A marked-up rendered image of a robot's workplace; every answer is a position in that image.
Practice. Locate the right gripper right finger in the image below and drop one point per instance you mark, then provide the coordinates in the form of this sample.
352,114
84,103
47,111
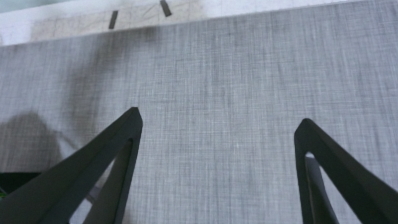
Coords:
371,199

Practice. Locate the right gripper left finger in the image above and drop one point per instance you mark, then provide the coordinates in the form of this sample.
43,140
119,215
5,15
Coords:
55,195

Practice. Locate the black tote bag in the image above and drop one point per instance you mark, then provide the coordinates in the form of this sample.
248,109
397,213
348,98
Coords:
11,181

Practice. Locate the green and yellow drink can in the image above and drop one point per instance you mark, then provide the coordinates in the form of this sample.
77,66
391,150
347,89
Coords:
2,195

